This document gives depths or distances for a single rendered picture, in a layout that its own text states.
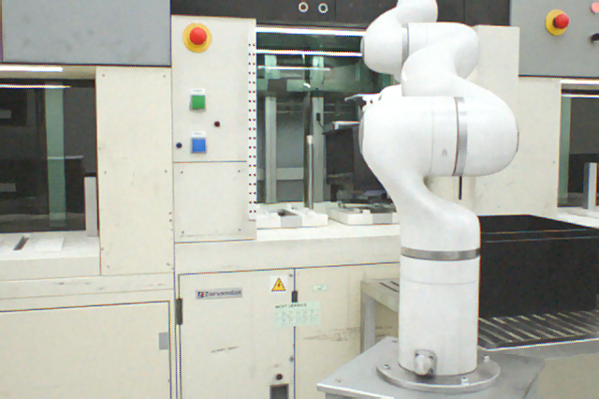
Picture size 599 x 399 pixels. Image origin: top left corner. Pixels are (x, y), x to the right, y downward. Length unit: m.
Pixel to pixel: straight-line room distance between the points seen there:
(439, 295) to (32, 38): 1.05
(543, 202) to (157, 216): 1.04
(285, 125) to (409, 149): 1.65
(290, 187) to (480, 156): 1.67
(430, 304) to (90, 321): 0.90
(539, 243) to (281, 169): 1.34
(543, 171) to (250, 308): 0.88
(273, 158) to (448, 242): 1.59
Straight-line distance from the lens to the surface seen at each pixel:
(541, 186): 2.03
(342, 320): 1.82
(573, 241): 1.54
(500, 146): 1.04
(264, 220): 1.91
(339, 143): 2.04
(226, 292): 1.72
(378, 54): 1.39
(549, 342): 1.34
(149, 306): 1.70
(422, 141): 1.02
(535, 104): 2.01
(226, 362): 1.77
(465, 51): 1.37
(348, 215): 1.98
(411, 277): 1.06
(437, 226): 1.03
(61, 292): 1.69
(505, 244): 1.46
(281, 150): 2.64
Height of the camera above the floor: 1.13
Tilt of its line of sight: 6 degrees down
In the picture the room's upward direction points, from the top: straight up
